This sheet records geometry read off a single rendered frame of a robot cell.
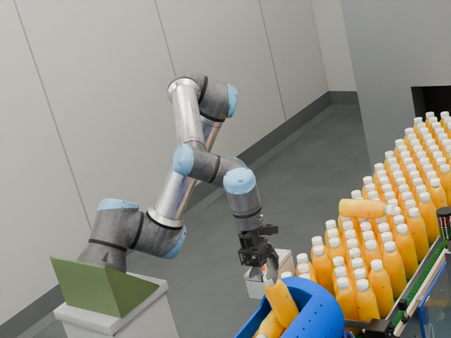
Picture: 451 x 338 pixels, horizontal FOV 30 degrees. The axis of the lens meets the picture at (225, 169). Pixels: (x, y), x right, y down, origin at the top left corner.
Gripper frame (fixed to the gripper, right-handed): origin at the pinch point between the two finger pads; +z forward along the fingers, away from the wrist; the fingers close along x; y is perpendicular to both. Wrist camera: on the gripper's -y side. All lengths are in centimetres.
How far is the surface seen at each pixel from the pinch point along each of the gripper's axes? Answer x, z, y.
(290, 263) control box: -25, 29, -51
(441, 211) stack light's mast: 34, 8, -60
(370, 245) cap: 5, 23, -59
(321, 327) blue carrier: 12.1, 19.6, -4.0
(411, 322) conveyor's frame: 22, 47, -47
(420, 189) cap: 9, 24, -104
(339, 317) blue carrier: 13.0, 23.1, -14.5
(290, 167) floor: -199, 137, -341
